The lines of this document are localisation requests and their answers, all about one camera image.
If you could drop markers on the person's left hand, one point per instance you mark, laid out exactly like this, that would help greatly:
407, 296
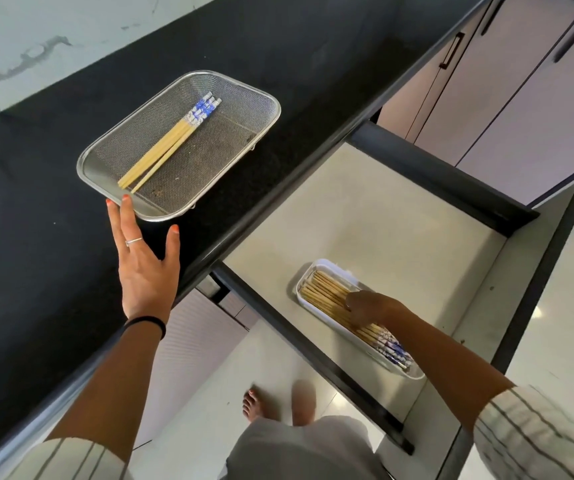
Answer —
147, 284

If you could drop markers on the person's right hand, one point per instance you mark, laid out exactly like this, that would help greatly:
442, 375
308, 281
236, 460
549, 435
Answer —
374, 309

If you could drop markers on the person's left thumb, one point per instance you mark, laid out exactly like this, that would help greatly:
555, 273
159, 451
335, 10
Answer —
172, 247

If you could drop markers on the person's right fingers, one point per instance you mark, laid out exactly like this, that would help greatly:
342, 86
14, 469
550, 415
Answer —
357, 309

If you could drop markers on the person's left middle finger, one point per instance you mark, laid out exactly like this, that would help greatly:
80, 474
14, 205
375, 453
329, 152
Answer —
115, 227

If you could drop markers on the person's right forearm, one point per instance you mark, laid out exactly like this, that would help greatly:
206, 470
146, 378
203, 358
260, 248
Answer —
446, 364

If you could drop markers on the person's left forearm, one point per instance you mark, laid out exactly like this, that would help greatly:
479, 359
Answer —
112, 389

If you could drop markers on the bundle of wooden chopsticks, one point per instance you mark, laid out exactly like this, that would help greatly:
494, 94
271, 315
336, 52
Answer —
324, 294

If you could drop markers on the white plastic tray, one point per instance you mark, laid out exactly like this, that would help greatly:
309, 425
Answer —
306, 300

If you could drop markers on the open beige kitchen drawer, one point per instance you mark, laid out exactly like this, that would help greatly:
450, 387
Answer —
392, 219

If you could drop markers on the wooden chopstick blue patterned end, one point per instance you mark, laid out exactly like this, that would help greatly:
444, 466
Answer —
169, 143
177, 145
164, 139

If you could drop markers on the metal mesh basket tray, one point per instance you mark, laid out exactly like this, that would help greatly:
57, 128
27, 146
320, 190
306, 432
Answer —
217, 154

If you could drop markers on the person's right foot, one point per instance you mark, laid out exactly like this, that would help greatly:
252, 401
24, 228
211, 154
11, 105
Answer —
303, 402

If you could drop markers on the person's foot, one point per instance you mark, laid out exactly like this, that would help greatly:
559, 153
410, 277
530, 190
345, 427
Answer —
256, 407
303, 402

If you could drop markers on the light ribbed cabinet front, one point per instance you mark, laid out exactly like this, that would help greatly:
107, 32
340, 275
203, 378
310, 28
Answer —
187, 359

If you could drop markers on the person's left foot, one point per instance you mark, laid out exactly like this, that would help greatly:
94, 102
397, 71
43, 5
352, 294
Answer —
256, 407

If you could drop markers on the grey shorts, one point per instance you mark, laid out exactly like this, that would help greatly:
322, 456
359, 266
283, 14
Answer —
297, 452

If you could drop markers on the narrow mauve cabinet door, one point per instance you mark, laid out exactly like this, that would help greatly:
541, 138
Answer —
416, 99

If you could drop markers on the striped white right sleeve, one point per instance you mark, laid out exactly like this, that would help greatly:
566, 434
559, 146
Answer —
541, 439

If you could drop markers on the striped white sleeve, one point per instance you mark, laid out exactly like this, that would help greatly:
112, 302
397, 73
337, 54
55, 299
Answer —
67, 462
541, 439

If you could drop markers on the striped white left sleeve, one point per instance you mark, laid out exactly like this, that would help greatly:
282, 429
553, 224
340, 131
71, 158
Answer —
67, 462

